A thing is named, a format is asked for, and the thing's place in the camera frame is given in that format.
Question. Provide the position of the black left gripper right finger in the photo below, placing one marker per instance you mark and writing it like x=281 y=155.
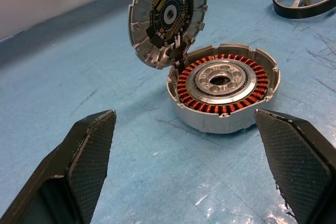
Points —
x=296 y=161

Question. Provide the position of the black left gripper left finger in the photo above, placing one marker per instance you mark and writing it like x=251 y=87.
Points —
x=78 y=161

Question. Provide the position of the silver motor base copper windings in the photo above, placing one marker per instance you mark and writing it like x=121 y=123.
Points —
x=223 y=123

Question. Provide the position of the silver motor cover circuit board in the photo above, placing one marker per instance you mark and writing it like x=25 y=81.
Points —
x=168 y=16

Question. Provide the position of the blue plastic table cover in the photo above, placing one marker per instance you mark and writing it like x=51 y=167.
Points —
x=78 y=90

